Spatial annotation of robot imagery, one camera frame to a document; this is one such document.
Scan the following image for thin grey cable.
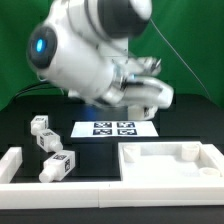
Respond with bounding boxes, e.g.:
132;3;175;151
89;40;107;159
149;18;214;101

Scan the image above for white front fence bar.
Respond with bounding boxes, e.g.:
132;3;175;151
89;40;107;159
0;181;224;210

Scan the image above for white left fence bar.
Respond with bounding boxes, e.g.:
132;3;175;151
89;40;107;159
0;147;23;184

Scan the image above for white fence bar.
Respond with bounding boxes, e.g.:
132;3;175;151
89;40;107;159
0;147;23;184
0;181;224;210

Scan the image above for white tag sheet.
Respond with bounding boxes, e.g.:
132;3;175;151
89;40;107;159
71;121;158;138

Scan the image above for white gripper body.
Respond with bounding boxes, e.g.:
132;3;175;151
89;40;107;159
118;57;174;108

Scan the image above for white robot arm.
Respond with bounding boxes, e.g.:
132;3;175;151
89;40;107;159
27;0;173;108

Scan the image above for black cables on table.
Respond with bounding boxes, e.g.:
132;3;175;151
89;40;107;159
11;82;64;102

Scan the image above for white square table top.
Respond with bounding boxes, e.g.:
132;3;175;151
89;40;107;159
118;142;224;182

